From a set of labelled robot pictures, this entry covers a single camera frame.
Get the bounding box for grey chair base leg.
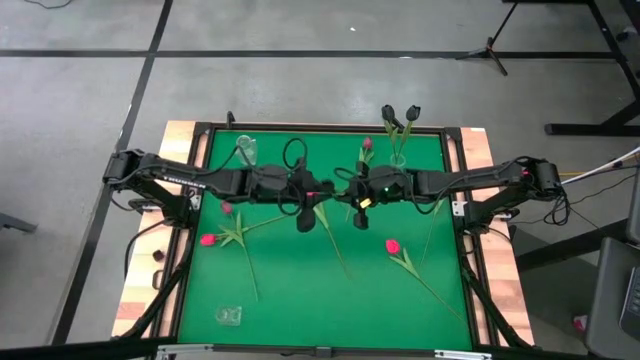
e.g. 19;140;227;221
0;212;39;234

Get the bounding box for black metal table frame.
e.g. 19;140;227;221
110;121;536;351

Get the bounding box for silver beam bracket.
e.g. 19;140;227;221
433;349;494;360
156;343;215;360

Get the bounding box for black cable bundle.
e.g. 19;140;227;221
542;172;640;227

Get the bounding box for grey office chair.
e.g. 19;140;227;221
584;237;640;360

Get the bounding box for black desk leg bar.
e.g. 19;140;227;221
514;218;632;272

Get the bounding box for black tripod stand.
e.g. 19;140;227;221
454;2;521;77

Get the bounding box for green table mat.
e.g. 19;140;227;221
177;128;474;351

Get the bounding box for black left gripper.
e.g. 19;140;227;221
288;158;335;234

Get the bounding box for square clear glass vase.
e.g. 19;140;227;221
215;305;244;327

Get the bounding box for grey panel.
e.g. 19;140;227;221
627;169;640;246

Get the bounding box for yellow hanging cable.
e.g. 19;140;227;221
558;169;640;178

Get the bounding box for black desk frame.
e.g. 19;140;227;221
502;0;640;137

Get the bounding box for black artificial tulip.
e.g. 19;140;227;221
380;104;404;164
396;104;422;164

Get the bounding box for black rig beam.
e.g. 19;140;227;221
0;335;640;360

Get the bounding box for white rod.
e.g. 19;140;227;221
559;146;640;187

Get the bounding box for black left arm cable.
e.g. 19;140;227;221
282;137;309;172

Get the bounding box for bright pink artificial tulip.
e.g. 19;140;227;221
307;191;351;280
200;212;301;248
385;238;466;324

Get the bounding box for round clear glass vase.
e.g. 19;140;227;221
235;134;259;168

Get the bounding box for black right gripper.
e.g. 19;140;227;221
333;163;407;232

